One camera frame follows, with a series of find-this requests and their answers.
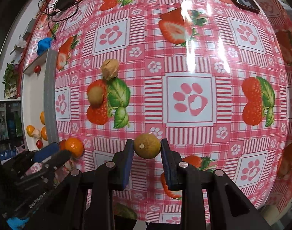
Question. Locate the brown longan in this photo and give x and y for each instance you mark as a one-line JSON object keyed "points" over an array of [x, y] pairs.
{"points": [[96, 96], [147, 146]]}

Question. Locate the orange mandarin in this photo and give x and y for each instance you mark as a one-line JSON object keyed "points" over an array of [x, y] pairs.
{"points": [[29, 130], [74, 145], [42, 118], [44, 134]]}

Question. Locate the green potted plant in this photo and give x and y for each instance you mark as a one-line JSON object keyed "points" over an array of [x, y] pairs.
{"points": [[10, 80]]}

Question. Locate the peeled mandarin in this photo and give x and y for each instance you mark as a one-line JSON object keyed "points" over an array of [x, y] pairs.
{"points": [[109, 69], [36, 134]]}

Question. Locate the pink strawberry tablecloth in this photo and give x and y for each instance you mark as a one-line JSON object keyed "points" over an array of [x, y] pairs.
{"points": [[211, 78]]}

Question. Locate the white tray box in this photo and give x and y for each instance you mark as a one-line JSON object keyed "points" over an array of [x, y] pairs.
{"points": [[37, 95]]}

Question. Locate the black charger with cable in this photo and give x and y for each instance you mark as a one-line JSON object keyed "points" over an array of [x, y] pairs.
{"points": [[51, 10]]}

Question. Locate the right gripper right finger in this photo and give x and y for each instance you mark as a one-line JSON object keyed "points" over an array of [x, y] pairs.
{"points": [[170, 161]]}

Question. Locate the large red tomato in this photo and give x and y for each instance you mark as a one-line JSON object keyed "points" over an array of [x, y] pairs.
{"points": [[39, 144]]}

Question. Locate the small red tomato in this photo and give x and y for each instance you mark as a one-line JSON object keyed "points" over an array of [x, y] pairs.
{"points": [[37, 69]]}

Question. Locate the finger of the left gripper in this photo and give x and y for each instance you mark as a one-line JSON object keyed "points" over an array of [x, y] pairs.
{"points": [[57, 161], [46, 152]]}

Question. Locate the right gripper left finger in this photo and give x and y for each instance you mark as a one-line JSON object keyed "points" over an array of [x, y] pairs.
{"points": [[123, 162]]}

